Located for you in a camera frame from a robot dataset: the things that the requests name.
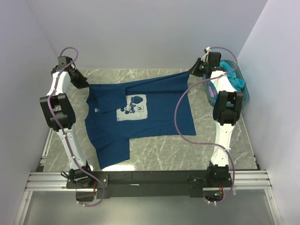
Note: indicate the aluminium frame rail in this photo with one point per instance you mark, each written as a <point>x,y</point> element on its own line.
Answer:
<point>53,181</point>
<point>46,148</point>

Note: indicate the aluminium frame rail front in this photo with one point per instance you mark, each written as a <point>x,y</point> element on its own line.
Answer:
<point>53,181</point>

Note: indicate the dark blue printed t-shirt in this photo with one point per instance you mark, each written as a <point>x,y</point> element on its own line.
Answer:
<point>144,108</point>

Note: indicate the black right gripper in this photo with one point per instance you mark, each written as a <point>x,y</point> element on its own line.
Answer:
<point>194,70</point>

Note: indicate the turquoise t-shirt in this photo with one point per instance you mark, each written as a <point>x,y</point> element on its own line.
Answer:
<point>236,82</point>

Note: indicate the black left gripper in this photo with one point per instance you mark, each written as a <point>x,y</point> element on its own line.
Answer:
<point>83,83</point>

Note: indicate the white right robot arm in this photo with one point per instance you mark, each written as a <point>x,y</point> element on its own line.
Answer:
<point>226,112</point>

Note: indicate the aluminium frame rail left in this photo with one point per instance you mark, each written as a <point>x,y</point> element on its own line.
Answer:
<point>46,148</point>

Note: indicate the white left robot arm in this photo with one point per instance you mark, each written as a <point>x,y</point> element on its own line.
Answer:
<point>60,117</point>

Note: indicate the teal plastic laundry basket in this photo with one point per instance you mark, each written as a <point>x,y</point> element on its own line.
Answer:
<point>246,96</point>

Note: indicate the black base crossbar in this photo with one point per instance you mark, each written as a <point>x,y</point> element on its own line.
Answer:
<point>155,183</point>

